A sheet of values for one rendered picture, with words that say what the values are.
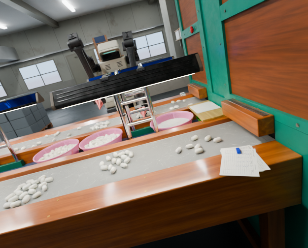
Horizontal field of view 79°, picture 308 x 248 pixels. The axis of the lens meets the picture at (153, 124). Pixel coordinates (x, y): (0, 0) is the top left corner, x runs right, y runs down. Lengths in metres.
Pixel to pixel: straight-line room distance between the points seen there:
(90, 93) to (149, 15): 9.32
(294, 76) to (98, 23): 9.55
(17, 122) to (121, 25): 6.49
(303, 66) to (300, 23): 0.10
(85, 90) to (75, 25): 9.33
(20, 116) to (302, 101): 5.05
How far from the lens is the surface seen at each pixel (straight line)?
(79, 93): 0.81
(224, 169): 0.64
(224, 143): 0.83
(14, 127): 5.35
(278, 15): 0.70
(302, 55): 0.64
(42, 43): 10.45
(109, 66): 2.05
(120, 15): 9.94
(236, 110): 0.84
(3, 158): 1.65
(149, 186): 0.63
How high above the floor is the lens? 1.14
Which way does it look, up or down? 19 degrees down
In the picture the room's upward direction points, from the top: 15 degrees counter-clockwise
